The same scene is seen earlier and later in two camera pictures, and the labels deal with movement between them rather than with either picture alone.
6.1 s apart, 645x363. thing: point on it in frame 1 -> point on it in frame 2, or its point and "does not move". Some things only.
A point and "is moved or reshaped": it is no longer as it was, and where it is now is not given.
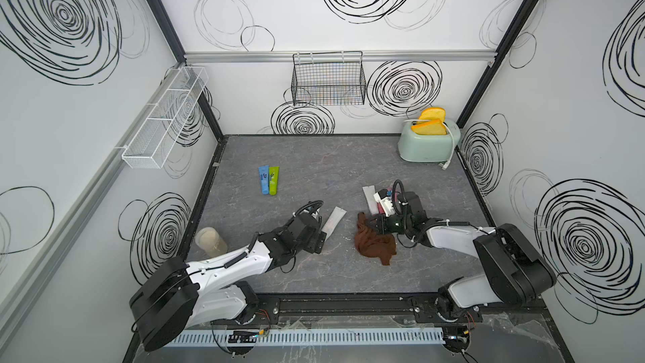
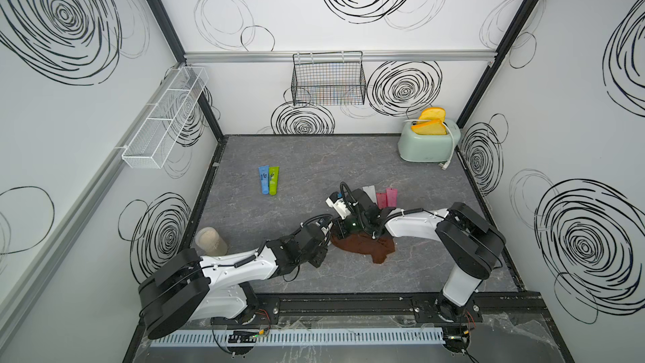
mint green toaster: (421, 147) does not move
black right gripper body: (395, 223) -> (350, 224)
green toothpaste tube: (274, 176) does not move
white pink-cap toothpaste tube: (369, 192) does not move
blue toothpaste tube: (264, 171) does not move
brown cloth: (371, 244) is moved or reshaped
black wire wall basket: (328, 79) does not move
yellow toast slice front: (431, 128) does not move
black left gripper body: (315, 242) -> (316, 256)
